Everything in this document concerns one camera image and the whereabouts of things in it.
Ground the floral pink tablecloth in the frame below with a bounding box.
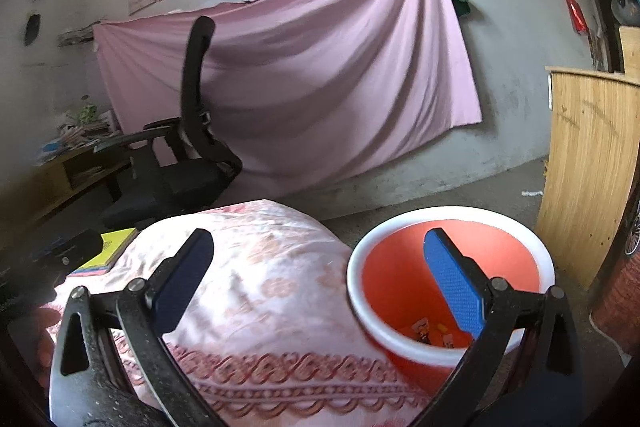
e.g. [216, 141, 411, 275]
[40, 199, 436, 427]

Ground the wire wall shelf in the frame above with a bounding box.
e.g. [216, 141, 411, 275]
[56, 24, 96, 46]

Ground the red hanging packet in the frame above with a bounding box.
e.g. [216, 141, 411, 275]
[565, 0, 586, 34]

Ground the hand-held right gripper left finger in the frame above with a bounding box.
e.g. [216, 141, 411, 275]
[50, 228, 221, 427]

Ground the wooden desk shelf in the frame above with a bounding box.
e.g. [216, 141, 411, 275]
[0, 142, 131, 238]

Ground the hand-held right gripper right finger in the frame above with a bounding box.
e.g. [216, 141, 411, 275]
[415, 228, 583, 427]

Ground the black oval wall object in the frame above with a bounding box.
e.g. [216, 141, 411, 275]
[25, 13, 42, 46]

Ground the pile of papers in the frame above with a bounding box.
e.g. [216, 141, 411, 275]
[35, 104, 121, 165]

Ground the thin pink book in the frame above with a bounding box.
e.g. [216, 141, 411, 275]
[67, 257, 117, 278]

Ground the orange bin with white rim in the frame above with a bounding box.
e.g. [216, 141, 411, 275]
[346, 206, 556, 395]

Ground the dark wooden frame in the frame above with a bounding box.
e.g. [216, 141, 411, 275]
[589, 0, 623, 72]

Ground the small wooden board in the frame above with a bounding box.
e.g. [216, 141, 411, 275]
[619, 26, 640, 72]

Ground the black office chair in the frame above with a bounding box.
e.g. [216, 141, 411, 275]
[95, 15, 244, 228]

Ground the pink hanging cloth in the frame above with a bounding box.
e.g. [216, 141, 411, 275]
[93, 0, 483, 208]

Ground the red and brown carton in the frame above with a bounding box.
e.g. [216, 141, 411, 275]
[412, 318, 434, 346]

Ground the light wooden board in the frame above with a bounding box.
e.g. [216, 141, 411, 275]
[535, 66, 640, 290]

